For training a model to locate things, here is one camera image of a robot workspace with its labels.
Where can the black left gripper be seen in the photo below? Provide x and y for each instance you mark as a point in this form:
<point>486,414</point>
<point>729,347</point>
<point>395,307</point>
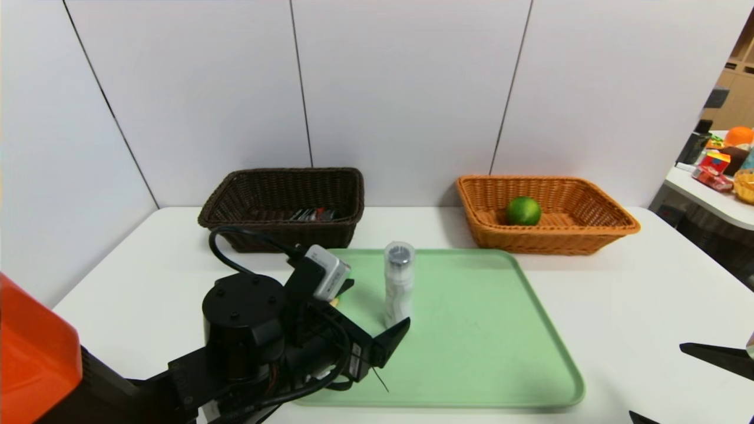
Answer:
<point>357,351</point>

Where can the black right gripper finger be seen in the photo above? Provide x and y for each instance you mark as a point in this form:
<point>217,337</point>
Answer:
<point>724,358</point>
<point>642,418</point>

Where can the translucent white plastic bottle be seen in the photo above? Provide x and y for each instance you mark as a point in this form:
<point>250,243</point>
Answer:
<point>399,288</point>

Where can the black red face wash tube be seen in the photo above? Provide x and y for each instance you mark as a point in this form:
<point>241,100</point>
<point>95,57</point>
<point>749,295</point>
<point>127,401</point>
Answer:
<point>312,214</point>

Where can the green lime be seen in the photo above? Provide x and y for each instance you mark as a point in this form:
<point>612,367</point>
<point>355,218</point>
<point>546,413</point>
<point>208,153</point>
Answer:
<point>523,211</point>

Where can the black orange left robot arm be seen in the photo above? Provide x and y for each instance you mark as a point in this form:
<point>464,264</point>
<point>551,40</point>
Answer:
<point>241,318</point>

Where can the dark brown wicker basket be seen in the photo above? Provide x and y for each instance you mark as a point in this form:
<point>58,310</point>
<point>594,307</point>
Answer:
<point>330,188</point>

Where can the orange wicker basket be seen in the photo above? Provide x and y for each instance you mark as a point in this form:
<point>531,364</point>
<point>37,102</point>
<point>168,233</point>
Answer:
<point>559,241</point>

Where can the light green plastic tray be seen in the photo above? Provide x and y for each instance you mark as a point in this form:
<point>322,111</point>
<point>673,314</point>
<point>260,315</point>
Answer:
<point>471,330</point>

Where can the white side table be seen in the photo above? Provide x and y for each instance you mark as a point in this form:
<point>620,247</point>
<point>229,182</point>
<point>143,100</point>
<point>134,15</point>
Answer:
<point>707,200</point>

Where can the yellow bowl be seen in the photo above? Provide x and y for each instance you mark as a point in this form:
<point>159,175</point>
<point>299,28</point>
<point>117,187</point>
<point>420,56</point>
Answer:
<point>745,186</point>

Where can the red snack packet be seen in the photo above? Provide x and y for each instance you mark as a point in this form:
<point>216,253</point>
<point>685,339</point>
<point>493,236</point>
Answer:
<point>713,180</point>

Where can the red yellow toy box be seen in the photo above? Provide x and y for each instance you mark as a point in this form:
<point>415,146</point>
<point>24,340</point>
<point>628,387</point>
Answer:
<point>714,161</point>

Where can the dark brown box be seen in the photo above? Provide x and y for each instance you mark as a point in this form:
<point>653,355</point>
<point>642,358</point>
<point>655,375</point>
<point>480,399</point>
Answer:
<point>736,159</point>

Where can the black upright bottle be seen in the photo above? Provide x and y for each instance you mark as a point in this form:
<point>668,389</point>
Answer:
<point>692,146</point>

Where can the orange ball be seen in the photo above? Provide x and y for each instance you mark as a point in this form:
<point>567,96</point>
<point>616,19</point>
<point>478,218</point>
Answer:
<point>740,136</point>

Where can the wooden shelf unit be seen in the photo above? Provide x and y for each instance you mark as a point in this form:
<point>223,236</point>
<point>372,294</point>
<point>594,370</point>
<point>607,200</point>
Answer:
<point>741,100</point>

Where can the grey sign plate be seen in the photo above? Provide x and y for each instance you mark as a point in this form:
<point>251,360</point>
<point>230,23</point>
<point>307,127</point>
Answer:
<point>716,97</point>

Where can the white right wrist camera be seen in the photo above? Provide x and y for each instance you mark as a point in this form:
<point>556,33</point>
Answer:
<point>751,347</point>

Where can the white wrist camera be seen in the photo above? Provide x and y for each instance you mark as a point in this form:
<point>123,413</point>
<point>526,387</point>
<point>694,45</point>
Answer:
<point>751,347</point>
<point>330,274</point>

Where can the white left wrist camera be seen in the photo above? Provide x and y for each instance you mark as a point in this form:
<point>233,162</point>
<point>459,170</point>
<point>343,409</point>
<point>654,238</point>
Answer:
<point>330,274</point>

